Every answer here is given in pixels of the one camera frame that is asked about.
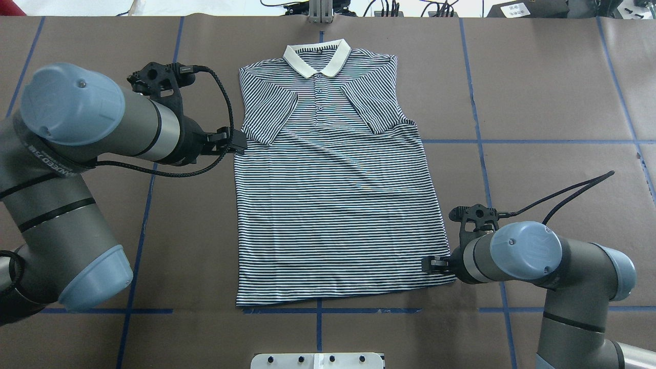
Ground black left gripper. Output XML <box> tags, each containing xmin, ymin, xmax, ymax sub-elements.
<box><xmin>127</xmin><ymin>61</ymin><xmax>248</xmax><ymax>166</ymax></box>

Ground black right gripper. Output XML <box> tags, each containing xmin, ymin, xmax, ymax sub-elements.
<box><xmin>421</xmin><ymin>204</ymin><xmax>501</xmax><ymax>280</ymax></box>

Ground navy white striped polo shirt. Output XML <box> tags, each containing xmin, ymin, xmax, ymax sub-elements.
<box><xmin>234</xmin><ymin>39</ymin><xmax>456</xmax><ymax>308</ymax></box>

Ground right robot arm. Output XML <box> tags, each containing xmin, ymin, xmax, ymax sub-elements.
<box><xmin>421</xmin><ymin>204</ymin><xmax>655</xmax><ymax>368</ymax></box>

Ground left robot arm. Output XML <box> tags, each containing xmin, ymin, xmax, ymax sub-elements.
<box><xmin>1</xmin><ymin>61</ymin><xmax>248</xmax><ymax>325</ymax></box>

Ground aluminium frame post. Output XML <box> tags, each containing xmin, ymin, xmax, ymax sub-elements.
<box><xmin>307</xmin><ymin>0</ymin><xmax>334</xmax><ymax>24</ymax></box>

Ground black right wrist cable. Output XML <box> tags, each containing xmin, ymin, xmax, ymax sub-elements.
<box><xmin>495</xmin><ymin>170</ymin><xmax>616</xmax><ymax>226</ymax></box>

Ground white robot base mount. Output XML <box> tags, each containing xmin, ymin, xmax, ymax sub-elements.
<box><xmin>250</xmin><ymin>352</ymin><xmax>386</xmax><ymax>368</ymax></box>

